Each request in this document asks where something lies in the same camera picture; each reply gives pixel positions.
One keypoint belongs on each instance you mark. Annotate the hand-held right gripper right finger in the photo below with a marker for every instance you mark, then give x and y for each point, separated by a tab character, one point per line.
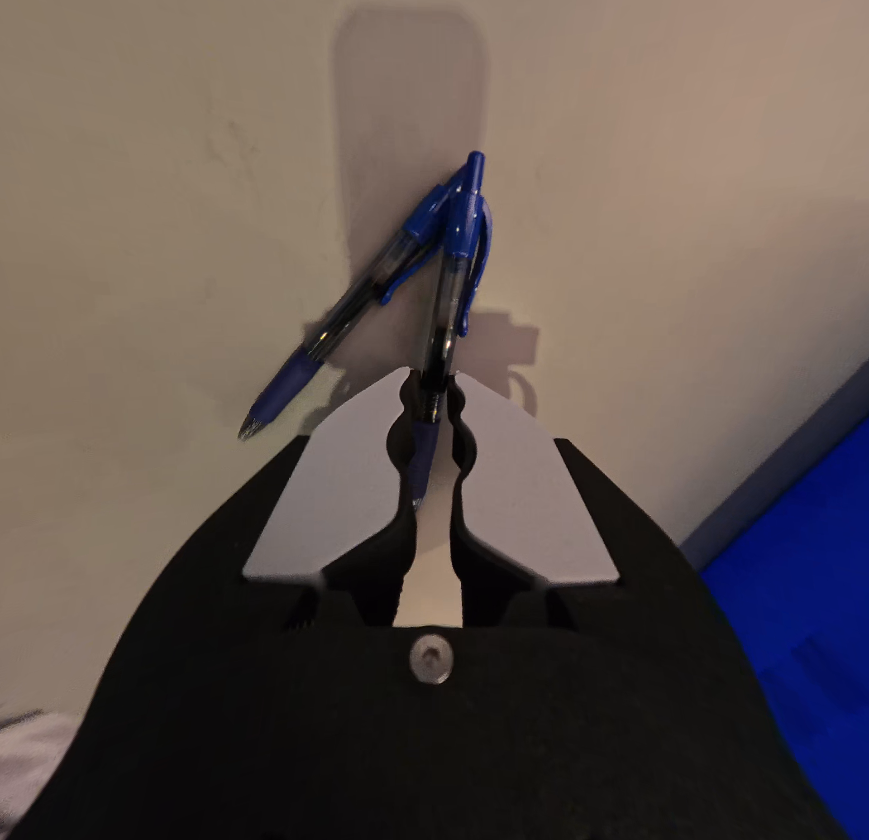
536	507

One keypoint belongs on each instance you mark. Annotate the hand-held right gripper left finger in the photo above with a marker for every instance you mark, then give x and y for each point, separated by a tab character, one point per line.
332	500

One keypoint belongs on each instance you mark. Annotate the blue retractable pen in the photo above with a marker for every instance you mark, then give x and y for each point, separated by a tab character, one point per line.
465	228
339	324

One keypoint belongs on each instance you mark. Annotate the blue plastic bin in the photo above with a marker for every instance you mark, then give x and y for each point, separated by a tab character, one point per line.
815	582

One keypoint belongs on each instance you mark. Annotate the person's light shirt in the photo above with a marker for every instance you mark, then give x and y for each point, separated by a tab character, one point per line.
27	758

